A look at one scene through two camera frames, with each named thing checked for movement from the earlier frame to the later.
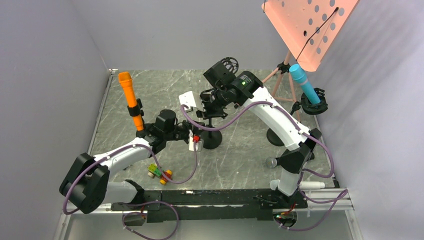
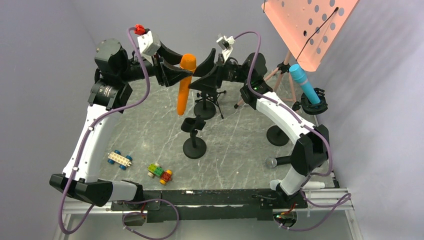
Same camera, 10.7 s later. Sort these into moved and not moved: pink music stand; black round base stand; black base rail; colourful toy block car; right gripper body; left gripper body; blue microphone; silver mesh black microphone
Moved: left gripper body; black round base stand; right gripper body
Not moved: silver mesh black microphone; blue microphone; black base rail; pink music stand; colourful toy block car
